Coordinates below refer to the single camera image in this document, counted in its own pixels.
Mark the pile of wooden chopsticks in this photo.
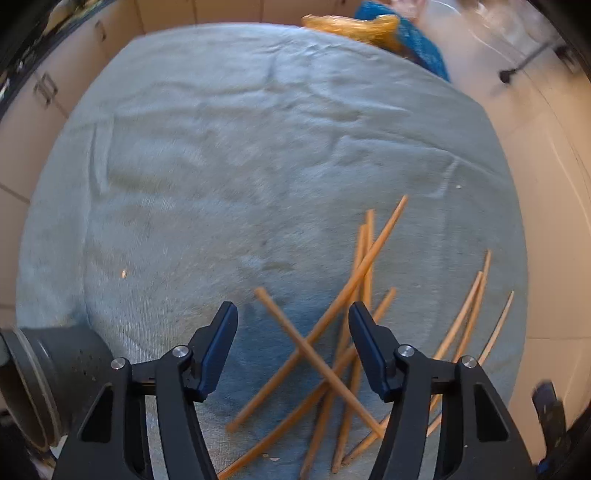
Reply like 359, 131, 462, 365
217, 195, 515, 480

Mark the light blue tablecloth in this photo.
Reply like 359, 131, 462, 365
16, 23, 529, 480

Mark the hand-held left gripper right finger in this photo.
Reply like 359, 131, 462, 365
348, 301, 539, 480

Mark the grey cylindrical utensil holder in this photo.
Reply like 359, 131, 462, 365
0, 325, 116, 455

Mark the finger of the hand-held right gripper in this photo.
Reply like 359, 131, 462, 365
531, 381, 568, 462

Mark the blue plastic bag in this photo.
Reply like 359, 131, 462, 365
355, 0, 451, 83

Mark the yellow plastic bag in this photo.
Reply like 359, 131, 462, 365
302, 14, 402, 51

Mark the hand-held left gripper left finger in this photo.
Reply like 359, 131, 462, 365
51, 301, 239, 480

